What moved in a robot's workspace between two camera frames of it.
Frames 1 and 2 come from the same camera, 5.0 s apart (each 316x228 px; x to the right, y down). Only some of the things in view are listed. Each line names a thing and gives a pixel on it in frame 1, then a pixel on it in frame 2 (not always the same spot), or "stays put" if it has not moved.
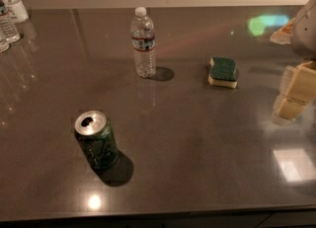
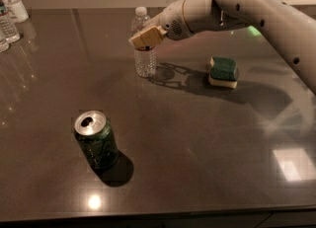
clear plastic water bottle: x=142 y=32 stays put
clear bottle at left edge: x=4 y=42 stays put
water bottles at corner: x=16 y=7 stays put
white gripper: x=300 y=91 to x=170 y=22
